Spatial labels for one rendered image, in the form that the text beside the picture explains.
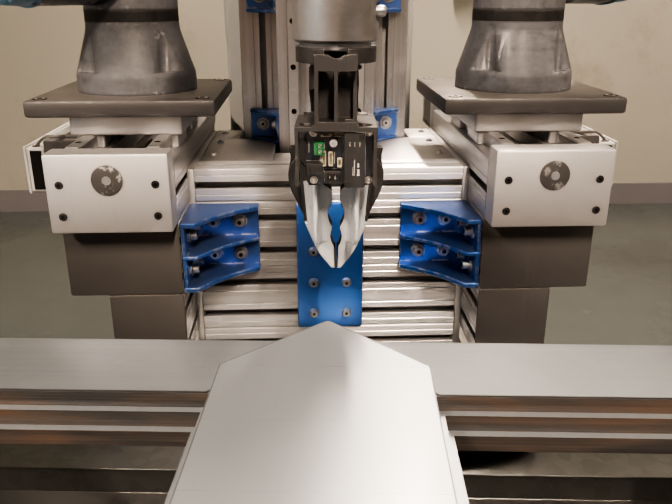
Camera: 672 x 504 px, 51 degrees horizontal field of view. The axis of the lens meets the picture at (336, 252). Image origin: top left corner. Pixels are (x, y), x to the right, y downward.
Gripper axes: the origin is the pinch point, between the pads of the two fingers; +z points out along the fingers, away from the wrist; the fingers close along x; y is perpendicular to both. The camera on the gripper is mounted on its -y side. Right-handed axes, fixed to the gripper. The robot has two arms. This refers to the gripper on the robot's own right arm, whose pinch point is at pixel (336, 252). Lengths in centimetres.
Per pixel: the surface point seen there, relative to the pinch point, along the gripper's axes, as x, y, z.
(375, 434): 2.8, 23.2, 5.5
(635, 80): 165, -334, 22
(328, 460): -0.5, 26.2, 5.5
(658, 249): 155, -254, 92
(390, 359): 4.7, 12.2, 5.5
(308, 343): -2.5, 9.1, 5.5
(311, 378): -2.0, 15.4, 5.5
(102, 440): -18.7, 18.5, 9.3
